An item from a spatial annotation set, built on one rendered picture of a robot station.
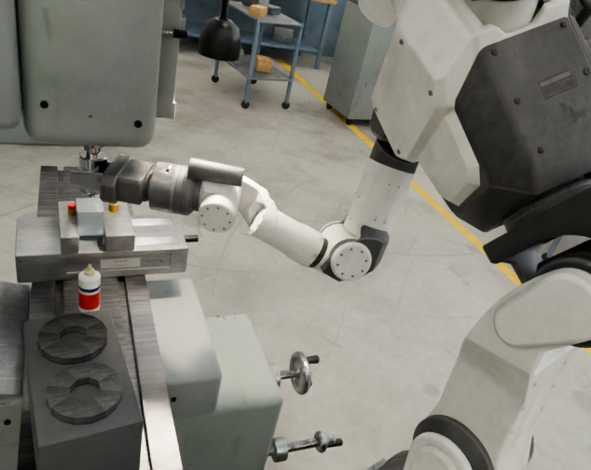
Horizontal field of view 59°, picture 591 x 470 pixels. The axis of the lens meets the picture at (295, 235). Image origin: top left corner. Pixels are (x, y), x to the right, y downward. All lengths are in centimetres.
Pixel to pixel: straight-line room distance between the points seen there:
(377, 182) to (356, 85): 437
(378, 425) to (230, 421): 113
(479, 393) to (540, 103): 41
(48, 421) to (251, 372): 69
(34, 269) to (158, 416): 43
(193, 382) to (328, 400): 125
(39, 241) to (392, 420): 163
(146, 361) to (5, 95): 51
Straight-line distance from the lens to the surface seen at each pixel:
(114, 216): 123
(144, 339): 108
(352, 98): 536
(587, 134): 70
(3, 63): 82
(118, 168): 97
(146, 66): 84
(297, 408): 225
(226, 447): 136
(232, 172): 92
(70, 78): 84
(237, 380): 130
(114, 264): 121
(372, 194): 98
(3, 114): 84
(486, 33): 67
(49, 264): 120
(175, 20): 91
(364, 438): 225
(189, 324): 124
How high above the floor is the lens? 168
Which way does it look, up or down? 31 degrees down
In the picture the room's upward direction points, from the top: 14 degrees clockwise
